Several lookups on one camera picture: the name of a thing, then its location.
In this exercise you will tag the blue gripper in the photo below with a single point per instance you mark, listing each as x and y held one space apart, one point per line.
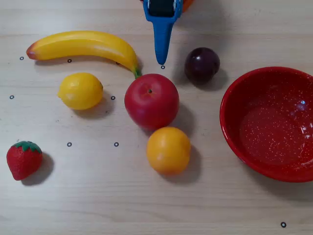
162 24

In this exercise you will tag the yellow toy lemon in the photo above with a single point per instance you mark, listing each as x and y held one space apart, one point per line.
80 91

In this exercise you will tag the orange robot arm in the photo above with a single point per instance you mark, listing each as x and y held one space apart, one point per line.
187 3

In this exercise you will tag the red speckled bowl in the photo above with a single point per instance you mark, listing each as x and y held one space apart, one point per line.
269 137

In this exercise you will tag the dark purple toy plum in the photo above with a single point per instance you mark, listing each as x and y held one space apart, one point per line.
201 65

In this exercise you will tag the red toy apple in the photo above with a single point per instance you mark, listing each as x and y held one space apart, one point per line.
151 102

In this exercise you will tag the yellow toy banana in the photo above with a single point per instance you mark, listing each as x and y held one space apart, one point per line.
80 44

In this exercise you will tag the toy orange fruit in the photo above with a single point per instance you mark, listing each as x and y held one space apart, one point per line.
168 150

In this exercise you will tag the red toy strawberry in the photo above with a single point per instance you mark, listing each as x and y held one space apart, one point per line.
23 162

